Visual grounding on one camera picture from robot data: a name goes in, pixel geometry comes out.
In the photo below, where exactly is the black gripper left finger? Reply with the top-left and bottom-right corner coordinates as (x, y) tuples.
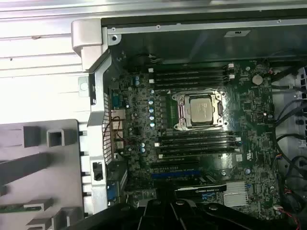
(69, 199), (174, 230)

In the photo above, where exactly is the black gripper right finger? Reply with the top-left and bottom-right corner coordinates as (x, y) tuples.
(169, 200), (298, 230)

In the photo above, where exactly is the green RAM stick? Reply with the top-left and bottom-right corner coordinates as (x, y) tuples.
(0, 201), (53, 214)

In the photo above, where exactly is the black RAM slot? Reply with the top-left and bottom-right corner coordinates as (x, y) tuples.
(153, 81), (228, 88)
(161, 139), (237, 146)
(153, 75), (230, 81)
(153, 69), (228, 75)
(160, 145), (238, 151)
(162, 133), (236, 139)
(159, 150), (238, 157)

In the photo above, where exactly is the black graphics card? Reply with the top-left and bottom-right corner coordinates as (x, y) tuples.
(152, 176), (227, 199)

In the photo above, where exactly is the blue expansion slot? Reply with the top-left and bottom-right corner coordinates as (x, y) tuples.
(152, 171), (201, 180)

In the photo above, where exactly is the blue video port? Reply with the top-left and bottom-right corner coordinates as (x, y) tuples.
(107, 188), (120, 201)

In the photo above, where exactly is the silver finned chipset heatsink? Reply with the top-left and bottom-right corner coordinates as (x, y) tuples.
(223, 181), (249, 207)

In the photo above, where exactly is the silver rear port block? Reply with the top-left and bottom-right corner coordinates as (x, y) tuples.
(111, 109), (126, 147)

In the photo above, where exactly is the silver CPU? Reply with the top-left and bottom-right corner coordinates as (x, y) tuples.
(189, 97), (216, 125)

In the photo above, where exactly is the grey parts rack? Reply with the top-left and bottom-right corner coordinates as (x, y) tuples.
(0, 118), (85, 230)

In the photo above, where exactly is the green motherboard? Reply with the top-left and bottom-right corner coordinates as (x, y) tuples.
(109, 59), (276, 221)

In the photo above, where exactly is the black CPU socket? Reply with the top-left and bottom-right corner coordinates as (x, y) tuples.
(171, 90), (227, 131)

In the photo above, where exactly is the black open PC case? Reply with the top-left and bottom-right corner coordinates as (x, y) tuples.
(71, 16), (307, 230)

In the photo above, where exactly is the silver drive cage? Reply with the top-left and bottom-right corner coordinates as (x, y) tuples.
(289, 66), (307, 103)

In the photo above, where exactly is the thin wire locking lever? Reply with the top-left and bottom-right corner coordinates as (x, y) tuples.
(178, 126), (227, 132)
(176, 88), (223, 96)

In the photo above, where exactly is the metal socket cover frame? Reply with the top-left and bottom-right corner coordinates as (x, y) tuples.
(177, 92), (224, 127)

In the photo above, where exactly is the black internal cable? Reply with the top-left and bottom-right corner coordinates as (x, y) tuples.
(274, 133), (307, 166)

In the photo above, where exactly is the small white wall sticker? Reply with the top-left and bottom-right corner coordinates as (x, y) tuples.
(224, 29), (252, 38)

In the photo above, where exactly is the silver case corner bracket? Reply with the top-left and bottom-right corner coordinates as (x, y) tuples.
(71, 19), (109, 72)

